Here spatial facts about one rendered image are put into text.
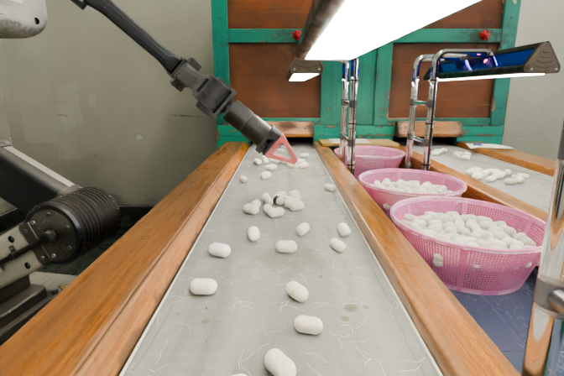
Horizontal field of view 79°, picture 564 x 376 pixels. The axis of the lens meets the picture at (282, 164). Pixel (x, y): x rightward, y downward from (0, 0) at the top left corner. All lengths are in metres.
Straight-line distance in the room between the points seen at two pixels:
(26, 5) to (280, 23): 1.01
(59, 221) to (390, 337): 0.61
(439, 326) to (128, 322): 0.33
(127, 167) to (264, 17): 1.70
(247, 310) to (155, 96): 2.38
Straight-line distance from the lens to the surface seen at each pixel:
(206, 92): 0.81
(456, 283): 0.66
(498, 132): 1.93
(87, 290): 0.50
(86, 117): 2.96
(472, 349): 0.40
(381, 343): 0.42
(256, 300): 0.47
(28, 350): 0.43
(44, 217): 0.79
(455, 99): 1.82
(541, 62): 1.04
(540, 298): 0.36
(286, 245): 0.57
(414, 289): 0.47
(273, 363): 0.36
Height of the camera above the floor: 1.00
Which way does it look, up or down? 12 degrees down
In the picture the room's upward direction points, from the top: straight up
